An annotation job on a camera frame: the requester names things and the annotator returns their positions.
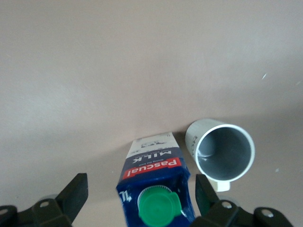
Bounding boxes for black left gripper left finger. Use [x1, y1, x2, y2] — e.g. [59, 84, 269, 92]
[14, 173, 89, 227]

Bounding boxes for blue milk carton green cap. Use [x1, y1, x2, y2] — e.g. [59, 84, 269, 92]
[116, 131, 197, 227]

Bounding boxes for cream mug with grey inside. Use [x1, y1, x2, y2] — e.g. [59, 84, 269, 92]
[184, 118, 256, 192]

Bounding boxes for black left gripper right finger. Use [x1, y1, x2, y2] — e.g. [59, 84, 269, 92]
[193, 174, 257, 227]

